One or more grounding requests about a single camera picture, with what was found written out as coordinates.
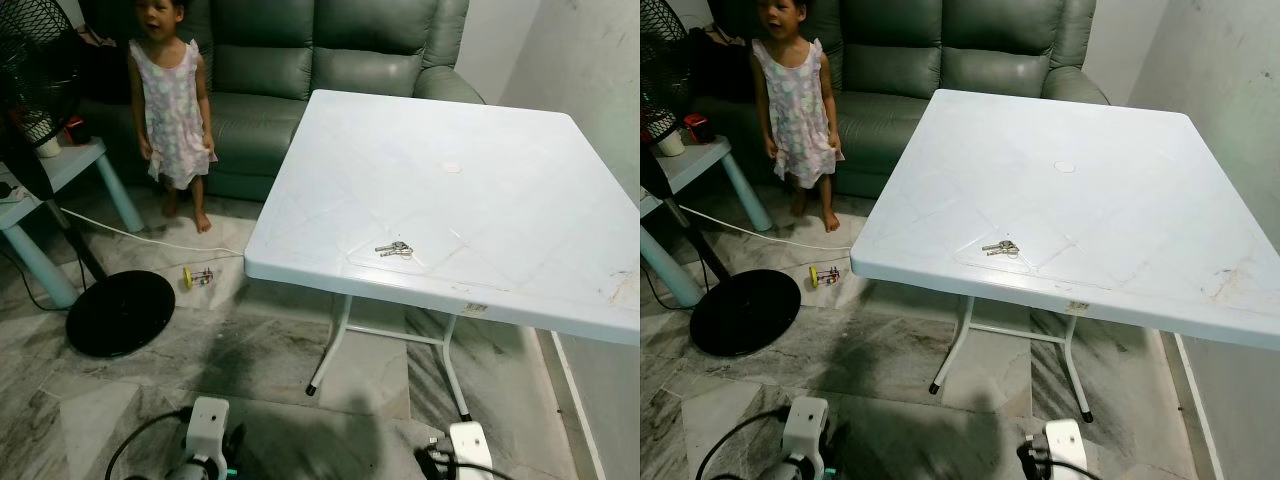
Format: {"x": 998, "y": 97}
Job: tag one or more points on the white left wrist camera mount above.
{"x": 207, "y": 425}
{"x": 805, "y": 425}

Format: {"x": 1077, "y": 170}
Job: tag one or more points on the white round table plug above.
{"x": 1065, "y": 166}

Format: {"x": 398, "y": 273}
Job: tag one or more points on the black standing fan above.
{"x": 745, "y": 315}
{"x": 120, "y": 315}

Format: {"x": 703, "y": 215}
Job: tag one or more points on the light blue side table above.
{"x": 75, "y": 160}
{"x": 700, "y": 160}

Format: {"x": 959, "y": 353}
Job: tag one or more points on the black bag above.
{"x": 720, "y": 62}

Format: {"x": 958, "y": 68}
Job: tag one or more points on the white plastic folding table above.
{"x": 450, "y": 200}
{"x": 1060, "y": 220}

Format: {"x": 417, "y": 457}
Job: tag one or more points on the small label sticker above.
{"x": 1078, "y": 307}
{"x": 475, "y": 310}

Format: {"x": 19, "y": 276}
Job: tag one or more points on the small yellow toy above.
{"x": 816, "y": 277}
{"x": 188, "y": 278}

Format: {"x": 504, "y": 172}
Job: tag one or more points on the white cup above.
{"x": 48, "y": 148}
{"x": 671, "y": 145}

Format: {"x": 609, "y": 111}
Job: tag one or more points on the girl in pale floral dress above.
{"x": 170, "y": 100}
{"x": 795, "y": 100}

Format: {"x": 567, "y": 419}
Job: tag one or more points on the green leather sofa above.
{"x": 890, "y": 70}
{"x": 270, "y": 70}

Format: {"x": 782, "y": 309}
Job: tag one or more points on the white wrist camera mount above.
{"x": 1066, "y": 448}
{"x": 470, "y": 450}
{"x": 805, "y": 425}
{"x": 207, "y": 425}

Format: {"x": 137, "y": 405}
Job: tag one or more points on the small red object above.
{"x": 75, "y": 130}
{"x": 697, "y": 128}

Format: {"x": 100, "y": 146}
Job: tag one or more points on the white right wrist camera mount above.
{"x": 470, "y": 450}
{"x": 1066, "y": 448}

